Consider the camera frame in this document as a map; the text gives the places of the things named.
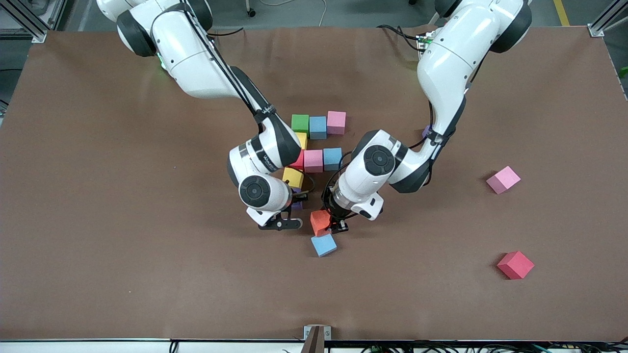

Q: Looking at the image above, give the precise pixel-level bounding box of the orange foam cube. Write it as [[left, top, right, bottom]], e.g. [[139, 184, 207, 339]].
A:
[[310, 210, 334, 237]]

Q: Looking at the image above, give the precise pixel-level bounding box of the pink foam cube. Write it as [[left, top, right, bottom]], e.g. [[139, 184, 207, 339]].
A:
[[327, 111, 347, 135], [486, 166, 522, 195], [304, 150, 324, 174]]

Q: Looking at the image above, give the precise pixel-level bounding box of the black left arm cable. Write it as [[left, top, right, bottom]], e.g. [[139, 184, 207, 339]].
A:
[[321, 29, 491, 212]]

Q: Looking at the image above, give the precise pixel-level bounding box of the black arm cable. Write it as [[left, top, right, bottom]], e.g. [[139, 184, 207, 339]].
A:
[[182, 0, 315, 195], [321, 29, 491, 212]]

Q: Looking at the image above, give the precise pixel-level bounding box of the metal table edge bracket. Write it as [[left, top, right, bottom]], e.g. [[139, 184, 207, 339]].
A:
[[304, 325, 332, 353]]

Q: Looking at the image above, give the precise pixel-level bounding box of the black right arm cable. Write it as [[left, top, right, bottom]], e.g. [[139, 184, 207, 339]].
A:
[[182, 0, 315, 195]]

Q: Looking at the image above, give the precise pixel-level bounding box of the white floor cable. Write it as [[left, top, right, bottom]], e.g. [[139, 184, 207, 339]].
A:
[[260, 0, 328, 27]]

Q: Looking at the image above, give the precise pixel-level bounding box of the black base power cable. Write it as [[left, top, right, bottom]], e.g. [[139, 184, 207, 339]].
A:
[[376, 25, 423, 50]]

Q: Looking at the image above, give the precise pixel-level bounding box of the aluminium frame post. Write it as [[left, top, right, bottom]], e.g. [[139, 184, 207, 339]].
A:
[[587, 0, 628, 38], [0, 0, 67, 44]]

